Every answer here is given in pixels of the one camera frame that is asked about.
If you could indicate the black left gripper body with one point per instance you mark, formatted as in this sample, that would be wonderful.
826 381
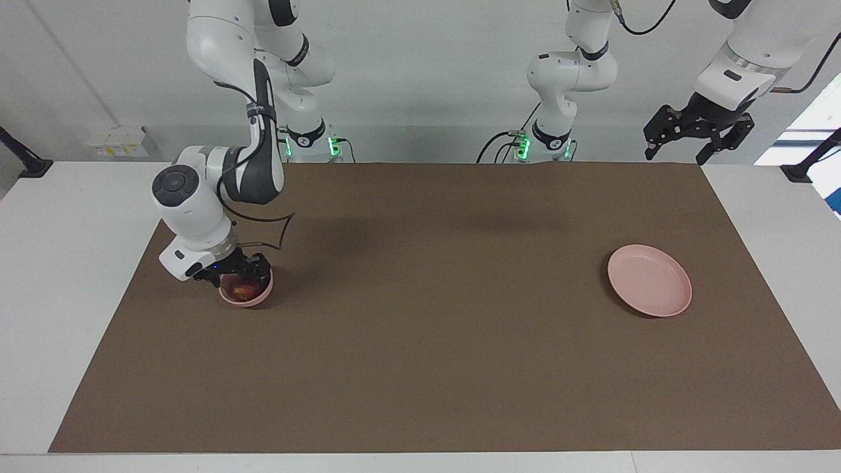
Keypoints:
709 115

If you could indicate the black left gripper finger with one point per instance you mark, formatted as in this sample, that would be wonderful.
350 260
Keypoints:
663 128
732 135

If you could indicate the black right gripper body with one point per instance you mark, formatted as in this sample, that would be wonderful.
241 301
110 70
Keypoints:
233 263

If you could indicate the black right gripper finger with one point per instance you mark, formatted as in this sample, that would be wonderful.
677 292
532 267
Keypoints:
261 266
213 282

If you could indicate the red apple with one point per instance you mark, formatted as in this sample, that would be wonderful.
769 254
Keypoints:
243 289

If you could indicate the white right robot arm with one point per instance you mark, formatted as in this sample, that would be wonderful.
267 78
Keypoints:
217 39

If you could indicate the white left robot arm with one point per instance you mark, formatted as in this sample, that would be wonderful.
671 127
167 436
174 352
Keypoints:
571 72

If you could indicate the pink bowl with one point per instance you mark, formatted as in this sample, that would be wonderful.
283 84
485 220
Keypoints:
253 301

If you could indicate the pink plate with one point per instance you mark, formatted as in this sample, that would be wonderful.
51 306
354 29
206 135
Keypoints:
650 282

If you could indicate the black clamp stand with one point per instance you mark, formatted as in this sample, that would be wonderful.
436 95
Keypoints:
805 169
29 167

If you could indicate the blue object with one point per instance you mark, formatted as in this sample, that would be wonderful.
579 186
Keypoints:
836 203

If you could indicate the brown table mat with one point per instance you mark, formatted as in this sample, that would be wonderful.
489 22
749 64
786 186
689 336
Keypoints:
427 341

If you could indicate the white wall socket box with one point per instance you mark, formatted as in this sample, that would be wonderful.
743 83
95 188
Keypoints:
121 141

